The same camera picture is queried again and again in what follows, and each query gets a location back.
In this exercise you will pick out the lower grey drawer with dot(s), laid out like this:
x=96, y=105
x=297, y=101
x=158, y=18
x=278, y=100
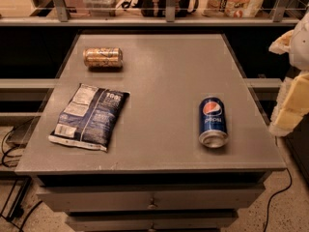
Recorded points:
x=152, y=221

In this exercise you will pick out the upper grey drawer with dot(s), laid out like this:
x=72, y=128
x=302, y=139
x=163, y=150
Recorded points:
x=102, y=199

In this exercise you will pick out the grey drawer cabinet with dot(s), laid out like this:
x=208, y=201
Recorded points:
x=155, y=144

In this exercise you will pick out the colourful snack bag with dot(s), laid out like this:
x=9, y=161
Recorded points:
x=232, y=8

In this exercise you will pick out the grey drawer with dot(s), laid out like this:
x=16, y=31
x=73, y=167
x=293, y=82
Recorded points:
x=102, y=199
x=152, y=221

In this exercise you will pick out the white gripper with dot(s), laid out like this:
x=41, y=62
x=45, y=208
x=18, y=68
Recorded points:
x=301, y=47

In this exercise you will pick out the blue Pepsi can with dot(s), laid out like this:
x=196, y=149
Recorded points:
x=212, y=123

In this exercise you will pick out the orange soda can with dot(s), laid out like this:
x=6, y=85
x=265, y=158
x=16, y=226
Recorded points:
x=103, y=57

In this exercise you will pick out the grey metal railing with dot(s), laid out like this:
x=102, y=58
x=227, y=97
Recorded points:
x=74, y=13

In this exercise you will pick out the blue chip bag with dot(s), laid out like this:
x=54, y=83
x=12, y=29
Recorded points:
x=89, y=119

